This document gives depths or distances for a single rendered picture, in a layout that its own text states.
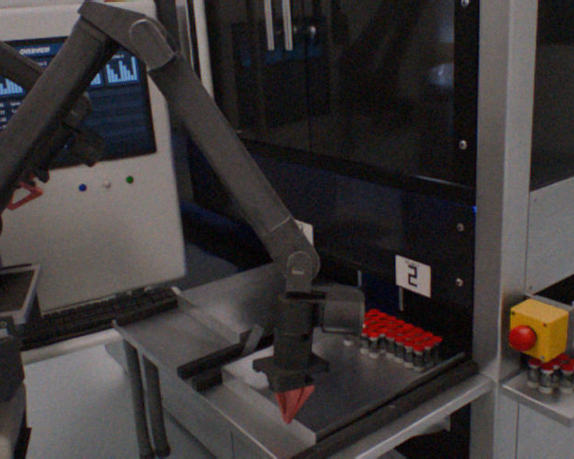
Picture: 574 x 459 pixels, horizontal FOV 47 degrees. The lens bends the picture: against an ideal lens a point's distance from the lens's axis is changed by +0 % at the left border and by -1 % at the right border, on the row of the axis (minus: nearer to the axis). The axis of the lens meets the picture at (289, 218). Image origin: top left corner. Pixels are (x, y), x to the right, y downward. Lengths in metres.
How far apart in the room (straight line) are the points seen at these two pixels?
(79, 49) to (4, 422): 0.74
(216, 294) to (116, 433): 1.27
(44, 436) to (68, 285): 1.12
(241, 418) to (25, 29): 1.03
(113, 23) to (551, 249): 0.80
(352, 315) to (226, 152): 0.29
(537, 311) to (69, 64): 0.79
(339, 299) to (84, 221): 0.95
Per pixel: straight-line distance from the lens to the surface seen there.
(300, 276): 0.93
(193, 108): 0.95
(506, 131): 1.05
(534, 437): 1.39
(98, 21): 0.99
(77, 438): 2.76
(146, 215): 1.79
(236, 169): 0.94
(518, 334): 1.09
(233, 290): 1.57
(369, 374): 1.20
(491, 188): 1.08
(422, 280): 1.23
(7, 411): 1.43
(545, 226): 1.18
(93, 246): 1.78
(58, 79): 1.00
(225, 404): 1.16
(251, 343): 1.27
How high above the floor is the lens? 1.51
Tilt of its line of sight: 18 degrees down
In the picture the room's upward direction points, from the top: 4 degrees counter-clockwise
